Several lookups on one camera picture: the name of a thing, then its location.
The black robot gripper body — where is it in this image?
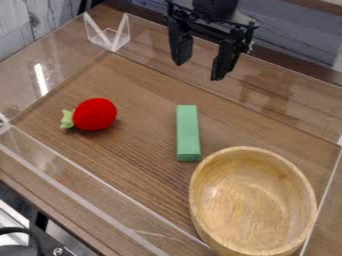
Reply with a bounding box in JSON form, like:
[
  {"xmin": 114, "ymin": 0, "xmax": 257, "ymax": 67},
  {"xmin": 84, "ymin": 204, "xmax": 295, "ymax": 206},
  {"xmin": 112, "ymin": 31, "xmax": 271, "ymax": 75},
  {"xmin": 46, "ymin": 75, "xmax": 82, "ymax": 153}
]
[{"xmin": 165, "ymin": 0, "xmax": 257, "ymax": 34}]

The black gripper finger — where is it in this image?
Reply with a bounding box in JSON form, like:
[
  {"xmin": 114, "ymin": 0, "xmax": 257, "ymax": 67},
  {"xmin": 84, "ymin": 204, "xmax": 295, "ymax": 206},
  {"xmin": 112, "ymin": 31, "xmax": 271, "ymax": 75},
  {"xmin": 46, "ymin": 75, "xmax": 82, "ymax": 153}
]
[
  {"xmin": 168, "ymin": 17, "xmax": 193, "ymax": 66},
  {"xmin": 211, "ymin": 29, "xmax": 244, "ymax": 81}
]

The red plush strawberry toy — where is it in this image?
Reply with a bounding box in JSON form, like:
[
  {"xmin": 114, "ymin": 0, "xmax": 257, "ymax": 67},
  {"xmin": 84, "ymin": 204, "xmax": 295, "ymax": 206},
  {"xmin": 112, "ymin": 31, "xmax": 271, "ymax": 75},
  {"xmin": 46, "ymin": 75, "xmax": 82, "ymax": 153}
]
[{"xmin": 60, "ymin": 98, "xmax": 117, "ymax": 131}]

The green rectangular foam block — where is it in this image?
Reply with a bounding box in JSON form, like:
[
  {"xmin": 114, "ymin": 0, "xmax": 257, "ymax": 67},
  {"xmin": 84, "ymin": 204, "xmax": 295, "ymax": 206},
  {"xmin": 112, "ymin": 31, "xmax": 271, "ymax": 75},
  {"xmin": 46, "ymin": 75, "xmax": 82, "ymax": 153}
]
[{"xmin": 176, "ymin": 105, "xmax": 200, "ymax": 162}]

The light wooden bowl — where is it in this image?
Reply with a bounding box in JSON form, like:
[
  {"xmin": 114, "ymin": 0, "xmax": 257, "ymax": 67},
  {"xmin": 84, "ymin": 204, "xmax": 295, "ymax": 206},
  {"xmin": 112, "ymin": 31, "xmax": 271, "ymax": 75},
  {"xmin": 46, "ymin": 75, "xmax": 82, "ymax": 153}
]
[{"xmin": 188, "ymin": 146, "xmax": 316, "ymax": 256}]

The clear acrylic corner bracket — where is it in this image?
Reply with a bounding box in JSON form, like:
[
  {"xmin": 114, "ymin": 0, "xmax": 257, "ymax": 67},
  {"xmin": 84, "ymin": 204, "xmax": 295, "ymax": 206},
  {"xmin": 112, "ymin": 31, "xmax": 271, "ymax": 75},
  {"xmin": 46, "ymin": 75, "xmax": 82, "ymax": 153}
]
[{"xmin": 82, "ymin": 13, "xmax": 130, "ymax": 52}]

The clear acrylic enclosure wall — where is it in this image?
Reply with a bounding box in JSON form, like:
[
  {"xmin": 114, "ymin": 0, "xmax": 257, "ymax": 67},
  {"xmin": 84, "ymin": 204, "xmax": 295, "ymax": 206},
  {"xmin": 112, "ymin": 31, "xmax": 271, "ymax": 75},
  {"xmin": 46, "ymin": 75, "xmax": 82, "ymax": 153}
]
[{"xmin": 0, "ymin": 5, "xmax": 342, "ymax": 256}]

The black metal table bracket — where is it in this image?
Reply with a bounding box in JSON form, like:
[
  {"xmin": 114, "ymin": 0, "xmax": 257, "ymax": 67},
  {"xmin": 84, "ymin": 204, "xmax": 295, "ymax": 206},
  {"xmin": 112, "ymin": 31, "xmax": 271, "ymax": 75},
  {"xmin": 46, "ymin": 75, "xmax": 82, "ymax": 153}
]
[{"xmin": 29, "ymin": 211, "xmax": 76, "ymax": 256}]

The black cable under table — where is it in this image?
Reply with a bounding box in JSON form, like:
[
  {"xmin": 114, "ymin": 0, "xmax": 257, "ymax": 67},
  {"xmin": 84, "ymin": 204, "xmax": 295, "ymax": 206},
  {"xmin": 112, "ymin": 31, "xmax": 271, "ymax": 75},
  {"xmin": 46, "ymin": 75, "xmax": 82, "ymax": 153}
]
[{"xmin": 0, "ymin": 226, "xmax": 44, "ymax": 256}]

